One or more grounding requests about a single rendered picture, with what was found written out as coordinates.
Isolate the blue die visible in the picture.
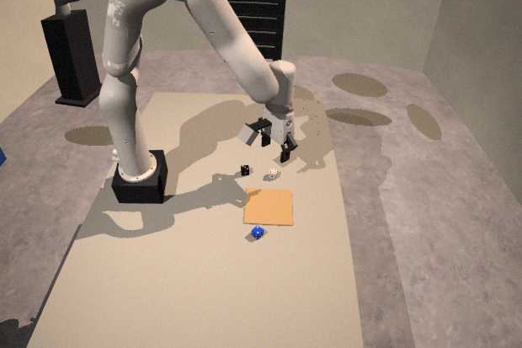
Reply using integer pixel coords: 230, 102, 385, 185
252, 226, 264, 239

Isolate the tan square mat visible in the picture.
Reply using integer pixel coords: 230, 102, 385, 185
244, 188, 293, 226

